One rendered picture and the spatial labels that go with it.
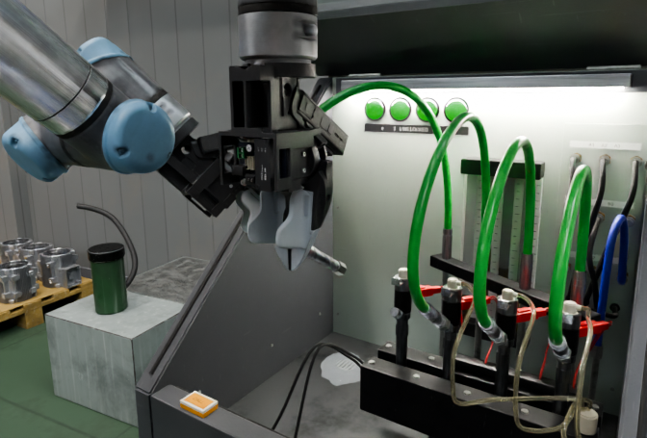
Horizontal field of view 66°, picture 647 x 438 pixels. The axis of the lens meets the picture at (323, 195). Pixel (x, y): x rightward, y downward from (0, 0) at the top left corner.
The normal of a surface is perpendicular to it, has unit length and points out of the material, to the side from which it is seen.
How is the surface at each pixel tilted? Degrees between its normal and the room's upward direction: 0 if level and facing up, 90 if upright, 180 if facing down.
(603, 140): 90
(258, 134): 90
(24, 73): 110
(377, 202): 90
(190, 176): 77
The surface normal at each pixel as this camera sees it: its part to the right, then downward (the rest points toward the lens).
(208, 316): 0.84, 0.11
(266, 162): -0.55, 0.17
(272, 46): -0.04, 0.20
